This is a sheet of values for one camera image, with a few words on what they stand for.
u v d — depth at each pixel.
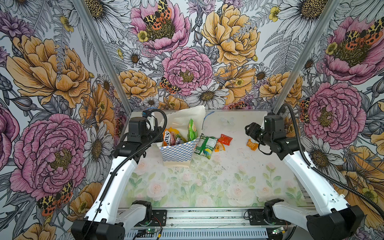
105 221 0.38
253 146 0.99
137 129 0.53
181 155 0.78
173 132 0.97
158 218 0.73
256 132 0.67
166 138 0.83
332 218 0.37
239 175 0.89
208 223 0.74
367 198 0.59
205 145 0.99
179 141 0.85
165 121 0.56
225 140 1.02
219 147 0.99
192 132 0.85
